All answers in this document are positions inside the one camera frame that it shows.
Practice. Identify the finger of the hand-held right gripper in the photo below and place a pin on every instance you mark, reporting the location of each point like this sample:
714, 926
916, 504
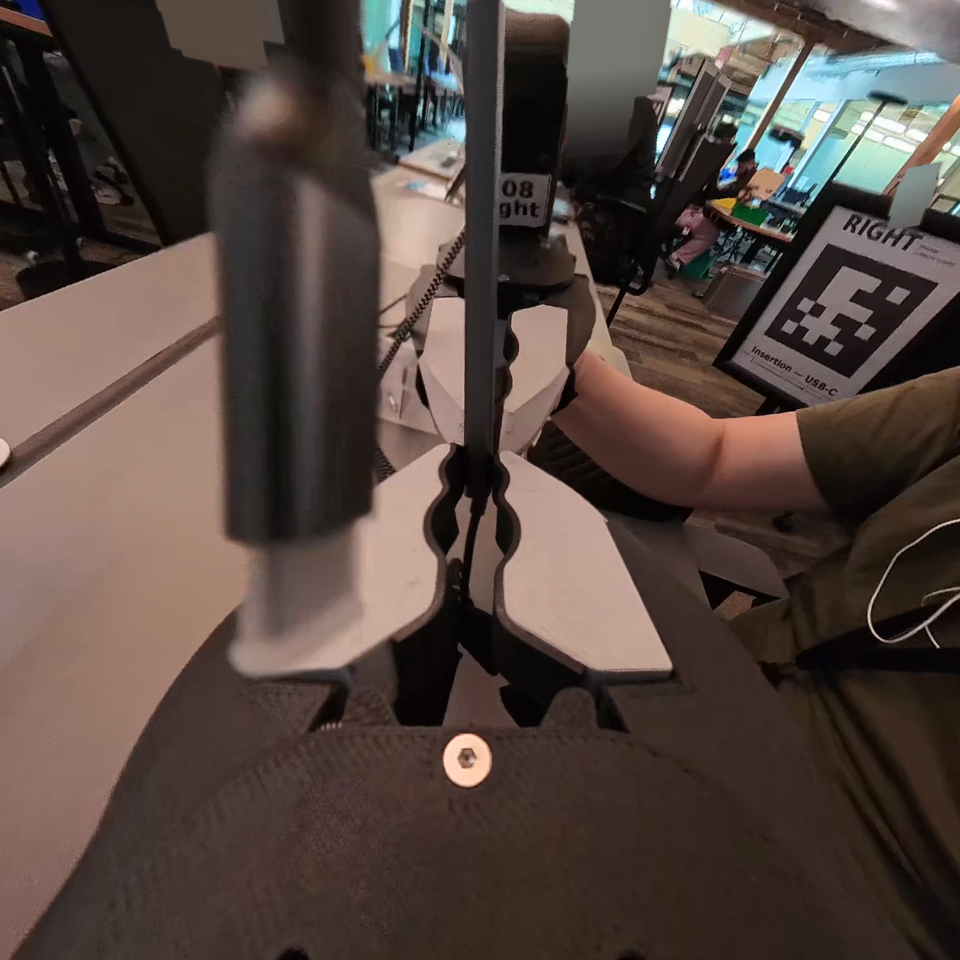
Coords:
544, 352
444, 360

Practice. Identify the person's right forearm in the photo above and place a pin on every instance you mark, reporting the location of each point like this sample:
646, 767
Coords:
675, 442

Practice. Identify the framed marker sign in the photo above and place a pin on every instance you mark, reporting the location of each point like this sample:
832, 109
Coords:
847, 300

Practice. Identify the person's olive shirt torso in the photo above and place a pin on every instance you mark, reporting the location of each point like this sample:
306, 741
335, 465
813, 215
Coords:
885, 750

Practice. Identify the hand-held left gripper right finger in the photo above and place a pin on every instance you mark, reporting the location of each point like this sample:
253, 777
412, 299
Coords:
577, 592

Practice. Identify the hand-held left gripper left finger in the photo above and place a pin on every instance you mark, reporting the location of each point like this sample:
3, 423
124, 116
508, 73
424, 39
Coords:
405, 540

